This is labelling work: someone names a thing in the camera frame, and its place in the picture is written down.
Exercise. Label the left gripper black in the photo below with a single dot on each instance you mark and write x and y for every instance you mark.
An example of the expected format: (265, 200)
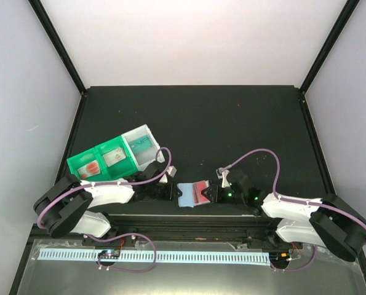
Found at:
(168, 195)

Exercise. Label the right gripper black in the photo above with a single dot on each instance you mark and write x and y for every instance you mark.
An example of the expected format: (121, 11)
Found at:
(215, 196)

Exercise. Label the red circle white card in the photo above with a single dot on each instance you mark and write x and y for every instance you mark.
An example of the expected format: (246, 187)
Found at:
(197, 187)

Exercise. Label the teal card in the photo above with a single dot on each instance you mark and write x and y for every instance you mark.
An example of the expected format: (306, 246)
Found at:
(140, 144)

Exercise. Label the pink card sleeve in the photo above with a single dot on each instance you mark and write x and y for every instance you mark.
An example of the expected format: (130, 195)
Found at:
(113, 157)

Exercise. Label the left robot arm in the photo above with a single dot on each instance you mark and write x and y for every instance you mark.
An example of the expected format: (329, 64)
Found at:
(65, 208)

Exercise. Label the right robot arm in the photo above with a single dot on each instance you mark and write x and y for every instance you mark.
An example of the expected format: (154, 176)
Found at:
(328, 222)

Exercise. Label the white translucent bin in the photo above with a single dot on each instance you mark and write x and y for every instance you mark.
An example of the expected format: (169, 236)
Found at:
(143, 159)

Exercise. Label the green plastic bin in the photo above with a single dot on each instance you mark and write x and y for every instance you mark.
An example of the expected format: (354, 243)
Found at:
(122, 169)

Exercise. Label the left circuit board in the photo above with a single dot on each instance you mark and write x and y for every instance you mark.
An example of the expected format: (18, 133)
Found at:
(109, 254)

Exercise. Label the circuit board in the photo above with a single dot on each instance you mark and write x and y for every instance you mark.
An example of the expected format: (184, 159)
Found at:
(109, 254)
(281, 256)

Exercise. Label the right circuit board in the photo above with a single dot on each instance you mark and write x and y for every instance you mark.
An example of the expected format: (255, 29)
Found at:
(281, 256)

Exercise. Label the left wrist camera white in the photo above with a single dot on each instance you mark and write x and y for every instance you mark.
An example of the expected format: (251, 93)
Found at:
(170, 173)

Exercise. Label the black aluminium rail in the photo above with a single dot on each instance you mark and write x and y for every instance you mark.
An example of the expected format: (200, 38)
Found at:
(194, 228)

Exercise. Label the white slotted cable duct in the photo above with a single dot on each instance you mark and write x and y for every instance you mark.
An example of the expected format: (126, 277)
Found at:
(174, 257)

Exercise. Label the left black frame post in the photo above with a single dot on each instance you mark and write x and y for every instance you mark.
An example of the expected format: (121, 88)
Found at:
(53, 36)

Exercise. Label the black frame post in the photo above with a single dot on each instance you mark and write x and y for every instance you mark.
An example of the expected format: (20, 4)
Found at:
(331, 39)
(53, 36)

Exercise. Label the right black frame post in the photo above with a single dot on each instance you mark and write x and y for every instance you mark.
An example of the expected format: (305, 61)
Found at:
(331, 39)

